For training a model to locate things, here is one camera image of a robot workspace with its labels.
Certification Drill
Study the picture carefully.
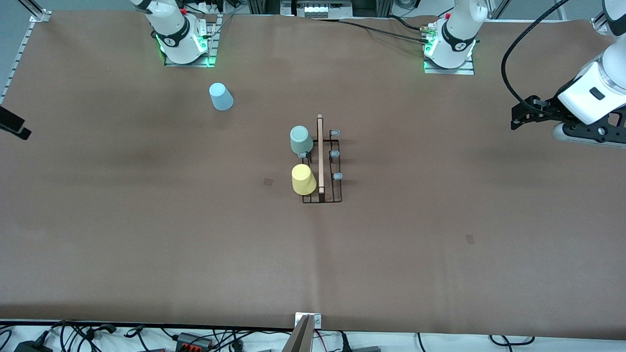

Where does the black wire cup holder rack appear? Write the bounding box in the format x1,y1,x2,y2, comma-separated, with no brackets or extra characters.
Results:
297,114,343,204

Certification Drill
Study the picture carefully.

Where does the grey-green plastic cup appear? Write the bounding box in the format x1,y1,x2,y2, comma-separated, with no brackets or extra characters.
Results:
291,126,314,154

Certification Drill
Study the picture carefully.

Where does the yellow plastic cup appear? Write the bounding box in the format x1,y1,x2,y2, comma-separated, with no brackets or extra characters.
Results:
291,164,317,196

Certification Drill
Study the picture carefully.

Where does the light blue plastic cup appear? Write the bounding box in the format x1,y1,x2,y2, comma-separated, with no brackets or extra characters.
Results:
209,83,234,111

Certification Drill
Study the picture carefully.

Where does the brown table cover sheet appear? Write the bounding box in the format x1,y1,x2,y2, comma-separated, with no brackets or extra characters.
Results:
0,11,626,340

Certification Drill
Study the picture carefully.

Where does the black power adapter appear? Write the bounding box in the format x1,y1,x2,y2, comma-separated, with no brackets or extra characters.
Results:
14,339,52,352

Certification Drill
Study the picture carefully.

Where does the white device with sockets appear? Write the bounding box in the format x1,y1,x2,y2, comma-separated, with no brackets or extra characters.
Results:
293,0,354,19

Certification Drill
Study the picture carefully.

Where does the white power strip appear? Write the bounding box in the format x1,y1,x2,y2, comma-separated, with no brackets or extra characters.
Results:
188,0,231,15

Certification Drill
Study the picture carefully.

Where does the black orange connector block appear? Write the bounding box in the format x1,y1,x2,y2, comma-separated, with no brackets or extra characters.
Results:
175,332,215,351

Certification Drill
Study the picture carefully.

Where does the black left arm braided cable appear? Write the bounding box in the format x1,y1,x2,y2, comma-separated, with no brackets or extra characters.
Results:
501,0,572,112

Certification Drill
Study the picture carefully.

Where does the aluminium table edge rail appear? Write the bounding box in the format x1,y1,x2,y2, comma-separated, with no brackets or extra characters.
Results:
0,10,51,104

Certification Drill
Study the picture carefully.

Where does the black base cable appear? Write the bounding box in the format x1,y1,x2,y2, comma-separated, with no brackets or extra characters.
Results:
313,15,437,45

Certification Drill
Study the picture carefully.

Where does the grey camera pole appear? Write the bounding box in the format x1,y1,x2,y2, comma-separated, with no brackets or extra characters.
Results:
281,315,314,352

